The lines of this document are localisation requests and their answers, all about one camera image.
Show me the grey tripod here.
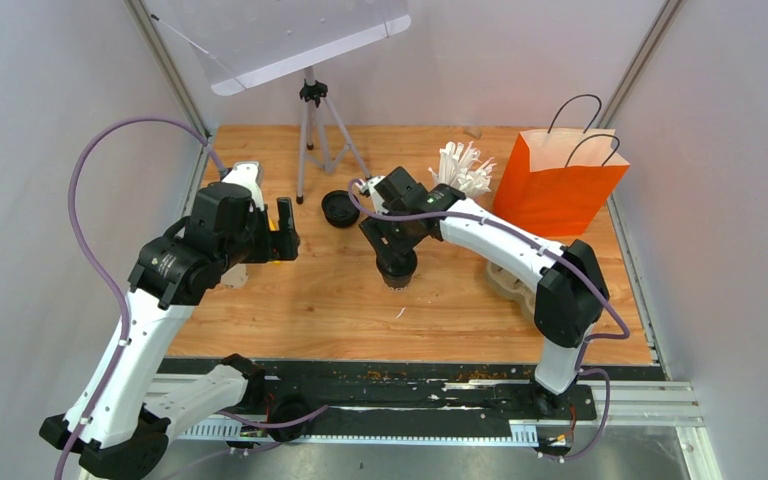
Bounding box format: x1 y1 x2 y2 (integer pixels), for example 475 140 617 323
295 66 372 205

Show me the bundle of wrapped straws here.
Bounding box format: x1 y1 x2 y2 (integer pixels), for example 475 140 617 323
428 141 497 198

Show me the black cup lid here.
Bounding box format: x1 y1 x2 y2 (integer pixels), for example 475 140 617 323
376 250 418 281

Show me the white reflector board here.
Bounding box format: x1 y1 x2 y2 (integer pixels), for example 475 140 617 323
149 0 412 97

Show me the cardboard cup carrier tray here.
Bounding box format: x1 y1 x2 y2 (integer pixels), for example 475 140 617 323
485 262 536 320

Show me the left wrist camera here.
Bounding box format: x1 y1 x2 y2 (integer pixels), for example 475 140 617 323
222 161 266 211

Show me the black paper coffee cup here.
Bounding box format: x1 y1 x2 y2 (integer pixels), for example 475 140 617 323
382 274 412 290

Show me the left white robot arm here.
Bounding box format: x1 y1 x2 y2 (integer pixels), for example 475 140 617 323
40 182 300 479

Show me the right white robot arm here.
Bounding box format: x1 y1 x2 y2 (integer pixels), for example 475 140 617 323
348 167 609 418

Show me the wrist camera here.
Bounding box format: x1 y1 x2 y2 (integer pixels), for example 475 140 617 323
222 161 266 211
360 175 389 214

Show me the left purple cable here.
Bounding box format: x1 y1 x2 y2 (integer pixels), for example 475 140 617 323
52 117 329 480

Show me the stack of paper cups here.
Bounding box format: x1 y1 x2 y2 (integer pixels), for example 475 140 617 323
221 264 249 289

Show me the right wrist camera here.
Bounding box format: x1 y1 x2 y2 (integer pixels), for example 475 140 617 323
360 175 389 214

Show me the orange paper bag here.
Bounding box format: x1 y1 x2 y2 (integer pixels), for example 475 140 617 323
492 110 630 237

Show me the stack of black lids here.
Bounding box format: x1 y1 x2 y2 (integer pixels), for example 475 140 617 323
321 190 360 228

